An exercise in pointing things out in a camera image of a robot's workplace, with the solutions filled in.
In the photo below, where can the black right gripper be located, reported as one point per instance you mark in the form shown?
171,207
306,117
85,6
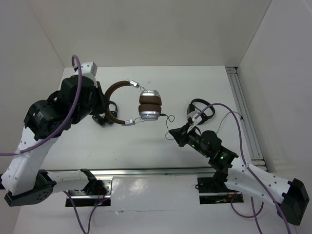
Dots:
180,134

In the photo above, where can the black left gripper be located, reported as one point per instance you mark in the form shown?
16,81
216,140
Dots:
103,102

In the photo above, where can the brown silver headphones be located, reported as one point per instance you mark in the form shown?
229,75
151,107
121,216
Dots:
150,102

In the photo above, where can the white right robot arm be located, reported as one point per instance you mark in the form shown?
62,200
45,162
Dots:
231,171

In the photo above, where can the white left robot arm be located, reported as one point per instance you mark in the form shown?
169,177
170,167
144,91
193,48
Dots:
24,180

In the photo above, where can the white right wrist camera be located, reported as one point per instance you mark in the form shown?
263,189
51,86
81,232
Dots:
193,119

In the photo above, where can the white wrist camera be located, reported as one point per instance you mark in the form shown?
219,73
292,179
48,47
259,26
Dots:
193,119
89,69

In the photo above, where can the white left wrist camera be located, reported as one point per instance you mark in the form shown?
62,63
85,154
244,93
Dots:
89,69

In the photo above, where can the aluminium table rail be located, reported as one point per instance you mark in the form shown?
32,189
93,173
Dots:
198,171

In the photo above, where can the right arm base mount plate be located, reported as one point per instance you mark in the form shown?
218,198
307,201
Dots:
211,192

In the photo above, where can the aluminium side rail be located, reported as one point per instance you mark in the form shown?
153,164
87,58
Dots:
248,127

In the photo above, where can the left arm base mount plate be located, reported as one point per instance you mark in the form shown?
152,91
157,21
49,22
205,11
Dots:
99,195

